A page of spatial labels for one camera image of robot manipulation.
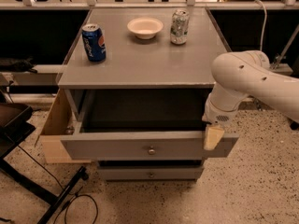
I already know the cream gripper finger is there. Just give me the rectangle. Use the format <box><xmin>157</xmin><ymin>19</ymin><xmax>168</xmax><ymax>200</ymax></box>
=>
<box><xmin>204</xmin><ymin>124</ymin><xmax>224</xmax><ymax>150</ymax></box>

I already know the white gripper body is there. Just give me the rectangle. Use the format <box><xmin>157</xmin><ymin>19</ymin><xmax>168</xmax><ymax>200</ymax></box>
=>
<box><xmin>202</xmin><ymin>100</ymin><xmax>237</xmax><ymax>126</ymax></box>

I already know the grey top drawer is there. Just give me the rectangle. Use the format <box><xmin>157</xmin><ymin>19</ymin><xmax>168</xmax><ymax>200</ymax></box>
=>
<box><xmin>62</xmin><ymin>89</ymin><xmax>238</xmax><ymax>161</ymax></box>

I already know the grey drawer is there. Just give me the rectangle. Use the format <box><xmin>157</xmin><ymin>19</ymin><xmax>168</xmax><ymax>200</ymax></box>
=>
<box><xmin>62</xmin><ymin>89</ymin><xmax>238</xmax><ymax>161</ymax></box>
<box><xmin>98</xmin><ymin>160</ymin><xmax>204</xmax><ymax>181</ymax></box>

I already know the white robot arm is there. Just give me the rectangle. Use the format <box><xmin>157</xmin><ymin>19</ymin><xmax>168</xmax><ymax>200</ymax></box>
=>
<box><xmin>203</xmin><ymin>50</ymin><xmax>299</xmax><ymax>150</ymax></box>

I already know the grey drawer cabinet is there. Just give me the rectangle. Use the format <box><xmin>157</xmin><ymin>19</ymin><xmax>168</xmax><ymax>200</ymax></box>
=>
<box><xmin>57</xmin><ymin>7</ymin><xmax>233</xmax><ymax>182</ymax></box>

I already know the grey bottom drawer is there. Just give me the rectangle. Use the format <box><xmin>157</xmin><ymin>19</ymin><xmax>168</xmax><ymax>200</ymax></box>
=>
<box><xmin>98</xmin><ymin>160</ymin><xmax>204</xmax><ymax>181</ymax></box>

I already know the green silver soda can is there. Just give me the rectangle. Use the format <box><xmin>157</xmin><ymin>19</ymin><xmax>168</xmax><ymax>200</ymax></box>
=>
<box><xmin>170</xmin><ymin>8</ymin><xmax>190</xmax><ymax>45</ymax></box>

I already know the white bowl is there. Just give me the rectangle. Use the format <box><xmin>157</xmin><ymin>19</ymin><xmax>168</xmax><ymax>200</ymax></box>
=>
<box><xmin>127</xmin><ymin>17</ymin><xmax>164</xmax><ymax>40</ymax></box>

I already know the blue Pepsi can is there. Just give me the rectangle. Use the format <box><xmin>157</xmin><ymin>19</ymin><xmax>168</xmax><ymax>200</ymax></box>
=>
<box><xmin>82</xmin><ymin>23</ymin><xmax>106</xmax><ymax>63</ymax></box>

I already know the wooden box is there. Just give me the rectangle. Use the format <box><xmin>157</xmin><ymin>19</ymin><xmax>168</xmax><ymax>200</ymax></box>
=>
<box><xmin>39</xmin><ymin>90</ymin><xmax>91</xmax><ymax>164</ymax></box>

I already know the black tray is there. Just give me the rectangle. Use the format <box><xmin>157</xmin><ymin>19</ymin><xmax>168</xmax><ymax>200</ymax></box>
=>
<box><xmin>0</xmin><ymin>103</ymin><xmax>33</xmax><ymax>132</ymax></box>

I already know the white hanging cable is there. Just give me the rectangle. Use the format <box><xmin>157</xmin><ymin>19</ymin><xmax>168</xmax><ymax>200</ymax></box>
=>
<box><xmin>253</xmin><ymin>0</ymin><xmax>269</xmax><ymax>59</ymax></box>

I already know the black floor cable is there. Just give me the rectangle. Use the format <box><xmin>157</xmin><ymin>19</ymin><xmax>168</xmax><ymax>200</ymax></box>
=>
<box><xmin>17</xmin><ymin>144</ymin><xmax>99</xmax><ymax>224</ymax></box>

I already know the black stand frame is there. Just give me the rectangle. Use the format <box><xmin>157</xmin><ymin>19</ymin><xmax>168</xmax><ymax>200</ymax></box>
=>
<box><xmin>0</xmin><ymin>121</ymin><xmax>90</xmax><ymax>224</ymax></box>

